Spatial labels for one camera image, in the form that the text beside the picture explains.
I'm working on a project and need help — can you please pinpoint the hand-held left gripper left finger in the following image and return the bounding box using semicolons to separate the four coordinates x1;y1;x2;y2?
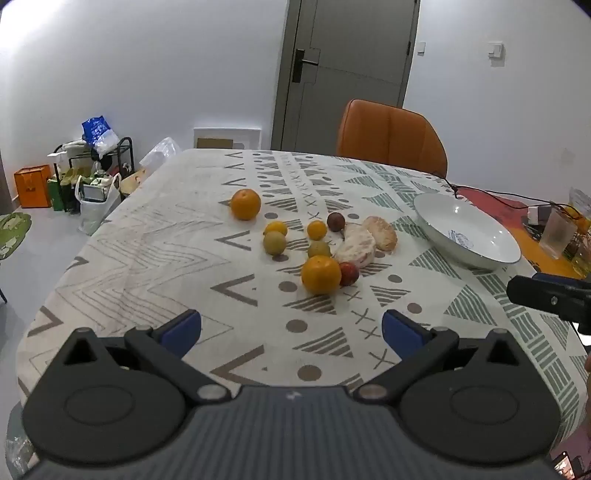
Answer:
58;309;232;405

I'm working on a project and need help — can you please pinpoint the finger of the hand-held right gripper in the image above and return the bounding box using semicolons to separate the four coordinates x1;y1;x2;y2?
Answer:
506;272;591;324

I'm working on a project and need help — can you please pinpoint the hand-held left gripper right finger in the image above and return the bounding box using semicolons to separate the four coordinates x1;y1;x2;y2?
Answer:
353;309;532;402

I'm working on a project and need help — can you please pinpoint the white bowl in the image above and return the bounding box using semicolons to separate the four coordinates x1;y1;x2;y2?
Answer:
413;192;522;271

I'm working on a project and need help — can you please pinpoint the large orange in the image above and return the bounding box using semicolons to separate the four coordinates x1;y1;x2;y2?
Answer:
301;255;342;295
230;189;262;221

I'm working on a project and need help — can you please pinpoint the white round bread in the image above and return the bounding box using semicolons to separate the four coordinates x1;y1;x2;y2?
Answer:
334;223;376;269

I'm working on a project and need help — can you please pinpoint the brown bread roll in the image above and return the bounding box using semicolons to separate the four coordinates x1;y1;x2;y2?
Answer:
362;215;398;254

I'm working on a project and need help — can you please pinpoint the glass cup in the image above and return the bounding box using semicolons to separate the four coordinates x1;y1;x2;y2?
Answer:
539;206;575;259

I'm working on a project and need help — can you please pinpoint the yellow packet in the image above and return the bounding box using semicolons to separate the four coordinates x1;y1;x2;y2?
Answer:
567;187;591;234

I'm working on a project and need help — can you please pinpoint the red and orange mat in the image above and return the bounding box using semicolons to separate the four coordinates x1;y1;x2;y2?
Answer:
455;186;591;278

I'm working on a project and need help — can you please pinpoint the white plastic bag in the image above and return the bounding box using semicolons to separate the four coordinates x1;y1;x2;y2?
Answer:
75;173;123;236

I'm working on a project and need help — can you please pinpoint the brown paper bag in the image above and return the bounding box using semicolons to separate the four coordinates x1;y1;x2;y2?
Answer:
121;170;148;199

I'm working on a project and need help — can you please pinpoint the black smartphone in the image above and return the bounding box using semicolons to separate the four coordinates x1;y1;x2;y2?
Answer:
551;450;585;480

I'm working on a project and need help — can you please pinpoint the clear plastic bag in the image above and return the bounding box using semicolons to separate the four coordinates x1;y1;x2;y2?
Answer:
140;137;182;172

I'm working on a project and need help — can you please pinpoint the black shoe rack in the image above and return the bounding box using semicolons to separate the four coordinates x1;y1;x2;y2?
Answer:
53;137;134;213

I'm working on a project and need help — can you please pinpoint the green cushion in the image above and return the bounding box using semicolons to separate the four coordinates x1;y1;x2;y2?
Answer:
0;213;33;261

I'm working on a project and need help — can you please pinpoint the orange chair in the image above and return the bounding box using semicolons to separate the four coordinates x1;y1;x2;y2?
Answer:
335;99;449;180

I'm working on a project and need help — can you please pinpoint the orange box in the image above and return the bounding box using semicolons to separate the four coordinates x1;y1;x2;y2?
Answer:
14;165;52;209

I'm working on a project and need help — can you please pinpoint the blue and white bag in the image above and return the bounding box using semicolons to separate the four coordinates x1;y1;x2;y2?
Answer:
82;115;122;155

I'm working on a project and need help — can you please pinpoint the grey door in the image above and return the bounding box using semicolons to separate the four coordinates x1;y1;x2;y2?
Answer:
270;0;422;155

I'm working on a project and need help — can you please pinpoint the black cable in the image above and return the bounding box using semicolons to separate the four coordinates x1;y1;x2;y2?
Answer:
431;172;559;208

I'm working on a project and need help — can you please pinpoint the white wall panel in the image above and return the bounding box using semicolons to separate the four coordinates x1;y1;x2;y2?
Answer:
193;128;262;150

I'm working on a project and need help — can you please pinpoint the black door handle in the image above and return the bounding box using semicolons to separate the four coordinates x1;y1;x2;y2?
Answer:
292;48;320;84

